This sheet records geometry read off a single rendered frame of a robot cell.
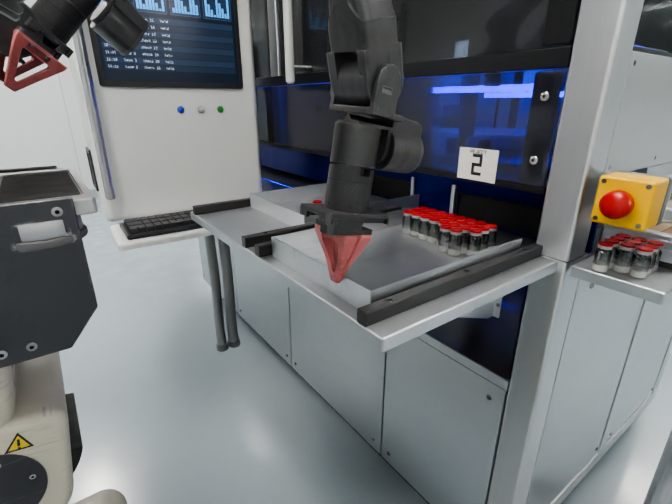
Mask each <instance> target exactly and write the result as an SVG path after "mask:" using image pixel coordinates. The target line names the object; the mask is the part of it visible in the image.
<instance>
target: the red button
mask: <svg viewBox="0 0 672 504"><path fill-rule="evenodd" d="M634 205H635V202H634V199H633V197H632V195H631V194H629V193H628V192H626V191H623V190H615V191H611V192H608V193H606V194H605V195H603V196H602V198H601V199H600V201H599V210H600V212H601V213H602V214H603V215H604V216H605V217H607V218H609V219H620V218H623V217H625V216H627V215H629V214H630V213H631V212H632V211H633V209H634Z"/></svg>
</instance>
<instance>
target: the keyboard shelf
mask: <svg viewBox="0 0 672 504"><path fill-rule="evenodd" d="M109 231H110V234H111V236H112V238H113V240H114V242H115V244H116V246H117V248H118V250H119V251H126V250H131V249H137V248H143V247H148V246H154V245H159V244H165V243H171V242H176V241H182V240H187V239H193V238H199V237H204V236H210V235H213V234H212V233H210V232H209V231H207V230H206V229H205V228H198V229H192V230H186V231H180V232H174V233H168V234H162V235H156V236H150V237H144V238H138V239H132V240H128V239H127V237H126V236H125V234H124V233H123V231H122V229H121V228H120V225H119V224H117V225H111V226H110V227H109Z"/></svg>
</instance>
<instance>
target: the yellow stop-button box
mask: <svg viewBox="0 0 672 504"><path fill-rule="evenodd" d="M671 189H672V176H664V175H655V174H646V173H638V172H629V171H617V172H614V173H609V174H605V175H602V176H601V177H600V180H599V184H598V188H597V193H596V197H595V201H594V205H593V210H592V214H591V221H593V222H597V223H602V224H607V225H612V226H616V227H621V228H626V229H631V230H635V231H640V232H643V231H645V230H647V229H649V228H651V227H653V226H657V225H659V224H661V222H662V219H663V215H664V212H665V209H666V205H667V202H668V199H669V195H670V192H671ZM615 190H623V191H626V192H628V193H629V194H631V195H632V197H633V199H634V202H635V205H634V209H633V211H632V212H631V213H630V214H629V215H627V216H625V217H623V218H620V219H609V218H607V217H605V216H604V215H603V214H602V213H601V212H600V210H599V201H600V199H601V198H602V196H603V195H605V194H606V193H608V192H611V191H615Z"/></svg>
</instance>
